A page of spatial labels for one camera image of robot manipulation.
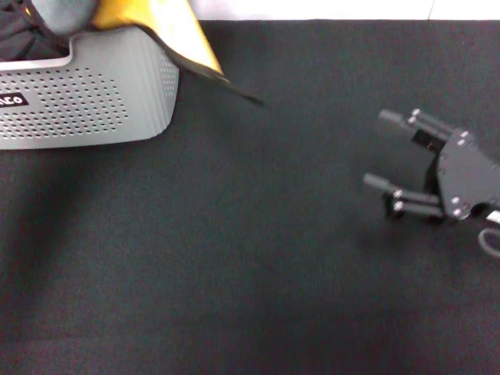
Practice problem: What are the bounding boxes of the yellow towel with black border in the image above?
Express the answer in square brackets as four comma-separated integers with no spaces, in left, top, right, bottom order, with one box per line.
[91,0,267,107]

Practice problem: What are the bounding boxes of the grey perforated storage box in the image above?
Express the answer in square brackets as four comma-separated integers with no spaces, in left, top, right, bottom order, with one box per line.
[0,0,181,152]

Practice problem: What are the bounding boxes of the grey-green towel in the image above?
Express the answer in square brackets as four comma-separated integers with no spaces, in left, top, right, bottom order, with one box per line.
[33,0,98,37]

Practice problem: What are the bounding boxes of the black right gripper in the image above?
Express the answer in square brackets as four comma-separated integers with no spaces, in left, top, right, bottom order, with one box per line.
[362,108,500,227]

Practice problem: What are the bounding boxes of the black cloth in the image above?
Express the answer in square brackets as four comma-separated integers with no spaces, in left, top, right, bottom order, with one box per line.
[0,0,73,63]

